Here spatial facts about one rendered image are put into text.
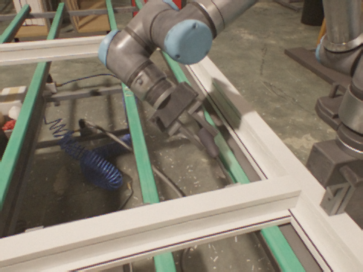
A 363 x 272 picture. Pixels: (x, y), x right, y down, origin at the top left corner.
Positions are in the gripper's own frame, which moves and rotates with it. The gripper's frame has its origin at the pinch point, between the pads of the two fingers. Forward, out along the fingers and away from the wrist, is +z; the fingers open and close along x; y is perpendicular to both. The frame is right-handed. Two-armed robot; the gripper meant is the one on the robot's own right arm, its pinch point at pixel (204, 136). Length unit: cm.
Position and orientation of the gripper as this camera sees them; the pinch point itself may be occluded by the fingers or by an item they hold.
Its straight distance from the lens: 70.2
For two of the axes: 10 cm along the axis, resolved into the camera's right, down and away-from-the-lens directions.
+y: -2.3, 2.2, -9.5
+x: 6.5, -6.9, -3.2
